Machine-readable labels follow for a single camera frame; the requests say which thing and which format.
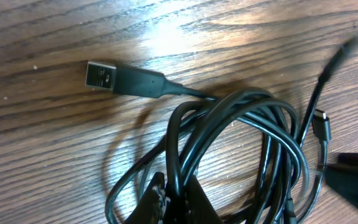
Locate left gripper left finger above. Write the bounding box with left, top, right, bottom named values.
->
left=124, top=172, right=165, bottom=224

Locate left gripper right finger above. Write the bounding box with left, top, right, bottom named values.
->
left=185, top=175, right=223, bottom=224

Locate black USB cable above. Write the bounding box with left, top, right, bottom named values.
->
left=284, top=32, right=358, bottom=224
left=85, top=60, right=310, bottom=224

